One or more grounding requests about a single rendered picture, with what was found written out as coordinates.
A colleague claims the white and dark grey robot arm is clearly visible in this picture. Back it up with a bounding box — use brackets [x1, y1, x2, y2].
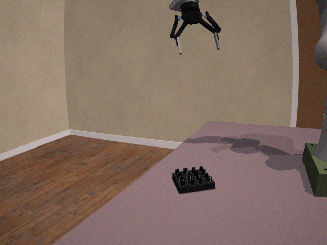
[169, 0, 327, 162]

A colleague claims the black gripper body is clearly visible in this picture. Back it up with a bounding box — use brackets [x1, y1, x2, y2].
[180, 1, 202, 25]

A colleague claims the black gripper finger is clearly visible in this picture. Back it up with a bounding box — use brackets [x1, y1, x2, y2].
[194, 11, 221, 50]
[170, 15, 191, 55]

